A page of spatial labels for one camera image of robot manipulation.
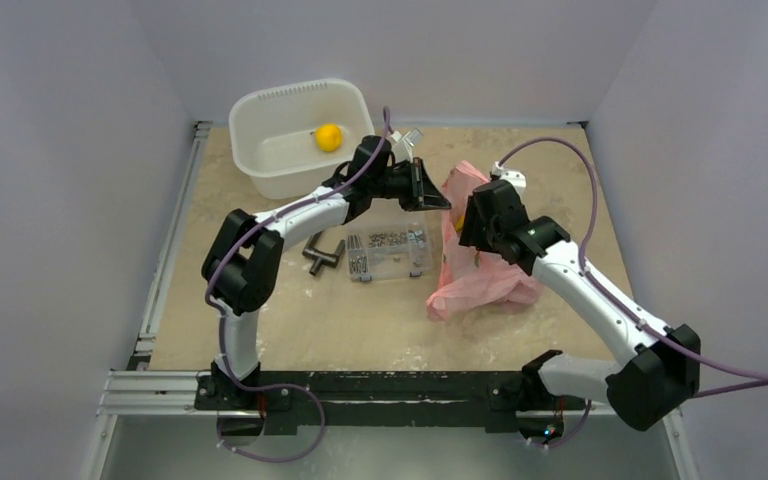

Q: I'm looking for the yellow fake lemon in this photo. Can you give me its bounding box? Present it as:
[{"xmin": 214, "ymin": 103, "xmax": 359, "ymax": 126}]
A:
[{"xmin": 313, "ymin": 123, "xmax": 343, "ymax": 153}]

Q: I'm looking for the aluminium extrusion frame rail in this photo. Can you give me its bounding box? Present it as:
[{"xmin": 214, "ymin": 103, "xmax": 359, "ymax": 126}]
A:
[{"xmin": 96, "ymin": 121, "xmax": 217, "ymax": 420}]

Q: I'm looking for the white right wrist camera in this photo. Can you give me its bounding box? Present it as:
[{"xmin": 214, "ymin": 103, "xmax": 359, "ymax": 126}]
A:
[{"xmin": 490, "ymin": 163, "xmax": 527, "ymax": 196}]

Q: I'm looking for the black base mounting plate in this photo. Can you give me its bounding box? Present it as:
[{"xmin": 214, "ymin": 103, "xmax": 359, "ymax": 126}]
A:
[{"xmin": 194, "ymin": 369, "xmax": 567, "ymax": 442}]

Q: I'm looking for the clear plastic screw organizer box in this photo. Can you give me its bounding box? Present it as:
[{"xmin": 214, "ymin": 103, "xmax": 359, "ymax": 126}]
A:
[{"xmin": 345, "ymin": 213, "xmax": 434, "ymax": 283}]

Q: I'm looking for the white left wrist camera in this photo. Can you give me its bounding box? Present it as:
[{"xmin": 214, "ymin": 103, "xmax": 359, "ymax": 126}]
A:
[{"xmin": 388, "ymin": 128, "xmax": 424, "ymax": 163}]

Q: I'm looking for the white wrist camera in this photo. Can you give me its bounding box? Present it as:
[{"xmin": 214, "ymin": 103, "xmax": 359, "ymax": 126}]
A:
[
  {"xmin": 388, "ymin": 128, "xmax": 424, "ymax": 163},
  {"xmin": 490, "ymin": 163, "xmax": 527, "ymax": 196}
]

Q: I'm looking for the white plastic basin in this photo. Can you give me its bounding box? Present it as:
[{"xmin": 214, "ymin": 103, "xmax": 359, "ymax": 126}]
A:
[{"xmin": 228, "ymin": 78, "xmax": 374, "ymax": 200}]

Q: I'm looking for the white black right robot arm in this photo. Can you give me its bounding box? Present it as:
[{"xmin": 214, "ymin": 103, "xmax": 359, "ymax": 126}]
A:
[{"xmin": 459, "ymin": 179, "xmax": 701, "ymax": 431}]

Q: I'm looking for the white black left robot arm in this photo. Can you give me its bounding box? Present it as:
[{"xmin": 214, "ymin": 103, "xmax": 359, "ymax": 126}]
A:
[{"xmin": 196, "ymin": 135, "xmax": 451, "ymax": 410}]

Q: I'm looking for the pink plastic bag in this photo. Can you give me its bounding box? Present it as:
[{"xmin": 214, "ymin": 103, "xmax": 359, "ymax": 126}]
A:
[{"xmin": 425, "ymin": 161, "xmax": 543, "ymax": 321}]

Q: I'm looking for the dark metal T-handle tool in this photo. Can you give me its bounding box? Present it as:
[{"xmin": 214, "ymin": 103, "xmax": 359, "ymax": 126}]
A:
[{"xmin": 302, "ymin": 231, "xmax": 346, "ymax": 277}]

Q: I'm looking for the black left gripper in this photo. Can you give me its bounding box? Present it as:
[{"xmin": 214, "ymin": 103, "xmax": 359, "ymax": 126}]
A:
[{"xmin": 369, "ymin": 157, "xmax": 450, "ymax": 213}]

